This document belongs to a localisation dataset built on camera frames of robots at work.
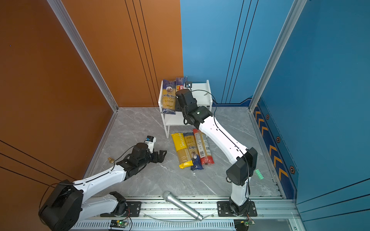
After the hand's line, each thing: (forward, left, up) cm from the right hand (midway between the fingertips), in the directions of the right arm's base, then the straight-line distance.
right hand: (183, 99), depth 77 cm
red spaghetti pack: (-11, -12, -32) cm, 36 cm away
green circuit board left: (-52, +32, -36) cm, 71 cm away
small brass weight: (-20, +46, -32) cm, 60 cm away
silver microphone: (-41, +6, -32) cm, 53 cm away
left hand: (-16, +14, -26) cm, 33 cm away
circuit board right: (-52, -30, -36) cm, 70 cm away
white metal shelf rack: (+5, -11, -1) cm, 12 cm away
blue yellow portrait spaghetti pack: (-9, -4, -31) cm, 33 cm away
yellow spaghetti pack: (-21, 0, -31) cm, 37 cm away
